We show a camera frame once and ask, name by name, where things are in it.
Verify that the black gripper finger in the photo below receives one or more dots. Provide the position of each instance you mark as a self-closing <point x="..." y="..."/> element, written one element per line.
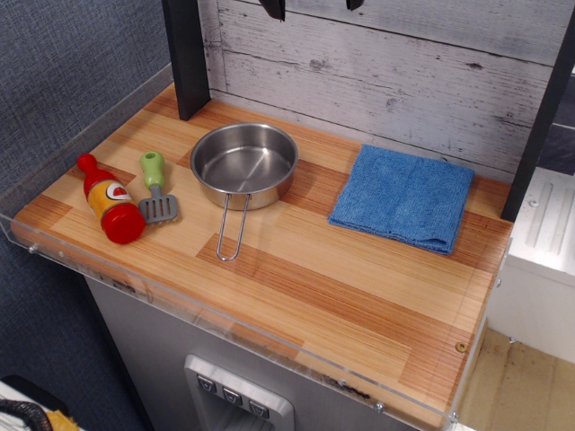
<point x="276" y="9"/>
<point x="354" y="4"/>

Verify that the green grey toy spatula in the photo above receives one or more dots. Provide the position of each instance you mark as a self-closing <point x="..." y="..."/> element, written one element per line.
<point x="159" y="207"/>

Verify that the red yellow hot sauce bottle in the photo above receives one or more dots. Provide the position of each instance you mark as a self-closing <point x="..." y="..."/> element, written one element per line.
<point x="116" y="211"/>

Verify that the silver metal pan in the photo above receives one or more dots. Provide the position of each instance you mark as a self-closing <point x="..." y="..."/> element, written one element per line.
<point x="244" y="167"/>

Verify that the blue folded rag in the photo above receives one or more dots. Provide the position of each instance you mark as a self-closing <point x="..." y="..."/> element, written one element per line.
<point x="407" y="198"/>

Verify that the white toy sink unit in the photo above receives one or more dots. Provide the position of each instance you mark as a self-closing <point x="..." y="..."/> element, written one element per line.
<point x="533" y="298"/>

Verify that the silver toy dispenser panel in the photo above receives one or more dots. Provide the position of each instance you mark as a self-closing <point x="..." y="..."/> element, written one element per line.
<point x="227" y="401"/>

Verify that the yellow black object corner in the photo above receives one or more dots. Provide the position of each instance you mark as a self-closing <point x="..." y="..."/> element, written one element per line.
<point x="27" y="415"/>

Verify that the dark left cabinet post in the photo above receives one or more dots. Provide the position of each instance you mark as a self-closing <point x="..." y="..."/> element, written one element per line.
<point x="187" y="54"/>

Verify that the dark cabinet post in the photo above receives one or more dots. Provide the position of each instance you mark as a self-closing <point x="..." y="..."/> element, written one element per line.
<point x="555" y="88"/>
<point x="187" y="54"/>

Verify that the dark right cabinet post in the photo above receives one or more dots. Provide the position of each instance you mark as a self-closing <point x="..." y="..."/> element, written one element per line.
<point x="555" y="88"/>

